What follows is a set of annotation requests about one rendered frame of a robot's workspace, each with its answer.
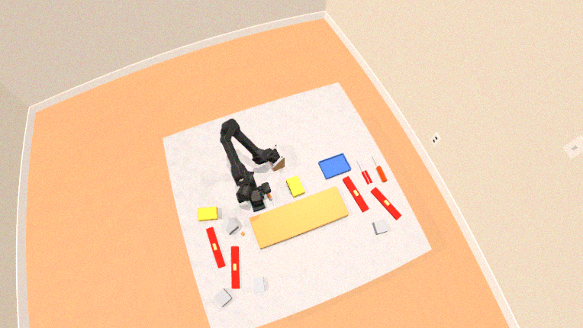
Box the orange-handled awl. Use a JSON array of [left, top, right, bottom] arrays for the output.
[[372, 155, 387, 182]]

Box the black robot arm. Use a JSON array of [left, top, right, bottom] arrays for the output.
[[220, 118, 280, 203]]

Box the blue tray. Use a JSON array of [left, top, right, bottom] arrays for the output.
[[318, 153, 351, 180]]

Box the red rectangular block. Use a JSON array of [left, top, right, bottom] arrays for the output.
[[371, 187, 402, 220], [231, 246, 240, 289], [343, 176, 369, 212], [206, 227, 226, 268]]

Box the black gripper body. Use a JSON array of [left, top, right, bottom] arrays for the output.
[[236, 182, 271, 203]]

